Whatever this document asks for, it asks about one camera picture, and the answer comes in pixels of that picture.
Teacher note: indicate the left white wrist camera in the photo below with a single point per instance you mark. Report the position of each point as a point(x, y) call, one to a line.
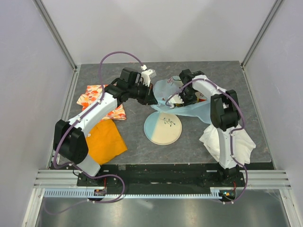
point(147, 75)

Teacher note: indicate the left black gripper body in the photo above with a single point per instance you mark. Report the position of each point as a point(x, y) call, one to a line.
point(142, 92)

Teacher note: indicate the yellow orange cloth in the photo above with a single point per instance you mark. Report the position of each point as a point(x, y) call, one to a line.
point(105, 142)

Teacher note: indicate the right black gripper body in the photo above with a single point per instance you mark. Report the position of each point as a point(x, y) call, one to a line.
point(188, 96)

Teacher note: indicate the blue and cream plate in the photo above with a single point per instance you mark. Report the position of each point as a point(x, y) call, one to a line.
point(162, 128)

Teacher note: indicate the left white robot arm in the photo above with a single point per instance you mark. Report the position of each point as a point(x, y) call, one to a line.
point(70, 136)

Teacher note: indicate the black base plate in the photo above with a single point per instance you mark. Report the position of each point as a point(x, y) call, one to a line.
point(203, 175)

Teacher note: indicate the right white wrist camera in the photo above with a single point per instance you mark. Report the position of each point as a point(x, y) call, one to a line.
point(174, 101)

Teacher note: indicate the floral orange cloth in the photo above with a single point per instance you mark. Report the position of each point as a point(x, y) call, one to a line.
point(91, 94)

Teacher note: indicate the white cloth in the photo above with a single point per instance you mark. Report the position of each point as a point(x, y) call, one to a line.
point(244, 145)

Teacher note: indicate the light blue plastic bag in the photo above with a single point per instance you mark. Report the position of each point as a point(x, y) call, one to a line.
point(163, 89)

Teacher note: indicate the slotted cable duct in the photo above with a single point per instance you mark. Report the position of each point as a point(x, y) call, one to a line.
point(98, 193)

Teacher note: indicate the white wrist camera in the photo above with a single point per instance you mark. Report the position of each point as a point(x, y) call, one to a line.
point(147, 75)
point(174, 101)

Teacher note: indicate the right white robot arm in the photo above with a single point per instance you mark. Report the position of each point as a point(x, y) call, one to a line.
point(224, 110)

